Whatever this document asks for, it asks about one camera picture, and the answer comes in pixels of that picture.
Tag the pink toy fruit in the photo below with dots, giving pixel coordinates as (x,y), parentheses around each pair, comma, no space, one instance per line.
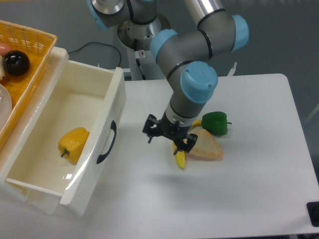
(4,49)

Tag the toy bread slice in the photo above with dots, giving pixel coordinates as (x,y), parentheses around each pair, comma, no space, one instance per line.
(206,146)

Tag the green toy bell pepper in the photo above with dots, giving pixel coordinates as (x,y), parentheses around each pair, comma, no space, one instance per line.
(216,123)

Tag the orange woven basket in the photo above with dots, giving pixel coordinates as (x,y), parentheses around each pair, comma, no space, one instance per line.
(37,45)

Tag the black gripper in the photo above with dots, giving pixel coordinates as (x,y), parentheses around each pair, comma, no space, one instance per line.
(170,129)

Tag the black toy ball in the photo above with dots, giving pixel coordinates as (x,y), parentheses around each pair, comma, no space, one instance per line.
(16,63)

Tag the black corner object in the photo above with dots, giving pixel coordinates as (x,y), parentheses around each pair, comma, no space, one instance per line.
(313,211)

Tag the yellow toy banana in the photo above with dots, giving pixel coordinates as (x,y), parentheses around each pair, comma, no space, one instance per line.
(180,157)

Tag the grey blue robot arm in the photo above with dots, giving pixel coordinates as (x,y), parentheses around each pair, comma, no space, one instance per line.
(181,59)

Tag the clear plastic container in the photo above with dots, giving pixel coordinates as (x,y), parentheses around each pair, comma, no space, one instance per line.
(5,106)

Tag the yellow toy bell pepper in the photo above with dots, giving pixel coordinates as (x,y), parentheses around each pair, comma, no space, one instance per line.
(72,143)

